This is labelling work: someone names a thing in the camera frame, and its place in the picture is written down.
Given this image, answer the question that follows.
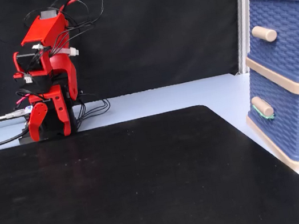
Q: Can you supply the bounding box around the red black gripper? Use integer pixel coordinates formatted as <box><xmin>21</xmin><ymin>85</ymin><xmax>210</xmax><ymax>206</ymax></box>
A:
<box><xmin>21</xmin><ymin>84</ymin><xmax>74</xmax><ymax>143</ymax></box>

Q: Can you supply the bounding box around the blue woven drawer banded handle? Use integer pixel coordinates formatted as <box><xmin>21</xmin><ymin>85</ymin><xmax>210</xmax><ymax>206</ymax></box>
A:
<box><xmin>240</xmin><ymin>61</ymin><xmax>299</xmax><ymax>170</ymax></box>

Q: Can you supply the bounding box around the lit controller circuit board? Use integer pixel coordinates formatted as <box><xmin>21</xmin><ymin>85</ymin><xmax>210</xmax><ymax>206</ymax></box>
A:
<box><xmin>22</xmin><ymin>104</ymin><xmax>35</xmax><ymax>115</ymax></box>

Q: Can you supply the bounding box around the black table mat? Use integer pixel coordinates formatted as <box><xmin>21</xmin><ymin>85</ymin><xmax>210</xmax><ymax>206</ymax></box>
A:
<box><xmin>0</xmin><ymin>87</ymin><xmax>299</xmax><ymax>224</ymax></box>

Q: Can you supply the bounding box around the black backdrop cloth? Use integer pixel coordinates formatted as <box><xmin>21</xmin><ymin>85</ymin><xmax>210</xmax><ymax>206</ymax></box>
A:
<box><xmin>0</xmin><ymin>0</ymin><xmax>259</xmax><ymax>122</ymax></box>

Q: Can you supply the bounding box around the green rubber band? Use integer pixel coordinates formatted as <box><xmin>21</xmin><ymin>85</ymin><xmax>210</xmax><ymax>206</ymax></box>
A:
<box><xmin>251</xmin><ymin>101</ymin><xmax>277</xmax><ymax>124</ymax></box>

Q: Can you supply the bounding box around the pink wire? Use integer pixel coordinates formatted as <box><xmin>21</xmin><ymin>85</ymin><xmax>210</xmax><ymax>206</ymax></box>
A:
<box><xmin>13</xmin><ymin>93</ymin><xmax>34</xmax><ymax>110</ymax></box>

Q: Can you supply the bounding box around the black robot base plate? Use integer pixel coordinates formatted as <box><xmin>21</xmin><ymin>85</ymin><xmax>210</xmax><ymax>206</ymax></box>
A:
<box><xmin>16</xmin><ymin>124</ymin><xmax>42</xmax><ymax>146</ymax></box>

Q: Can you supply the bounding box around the black servo wire bundle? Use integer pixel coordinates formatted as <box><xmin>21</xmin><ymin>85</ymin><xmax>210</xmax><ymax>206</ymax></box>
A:
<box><xmin>0</xmin><ymin>0</ymin><xmax>125</xmax><ymax>141</ymax></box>

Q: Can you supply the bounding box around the red sleeved wire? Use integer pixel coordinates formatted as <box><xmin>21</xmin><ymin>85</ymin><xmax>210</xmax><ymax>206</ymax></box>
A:
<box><xmin>58</xmin><ymin>0</ymin><xmax>95</xmax><ymax>11</ymax></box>

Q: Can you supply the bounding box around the blue woven drawer plain handle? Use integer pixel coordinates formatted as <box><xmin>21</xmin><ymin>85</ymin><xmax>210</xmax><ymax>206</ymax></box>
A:
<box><xmin>237</xmin><ymin>0</ymin><xmax>299</xmax><ymax>93</ymax></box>

